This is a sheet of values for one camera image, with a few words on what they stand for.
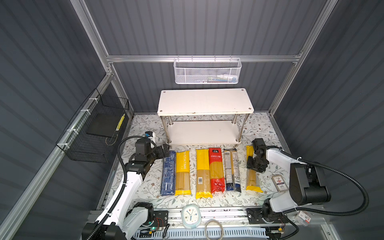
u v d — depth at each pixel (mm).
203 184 826
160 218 726
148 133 708
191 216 722
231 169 874
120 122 784
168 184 818
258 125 1121
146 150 632
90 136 713
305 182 899
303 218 712
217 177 850
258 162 768
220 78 912
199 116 1193
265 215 670
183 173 867
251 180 826
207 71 1236
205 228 703
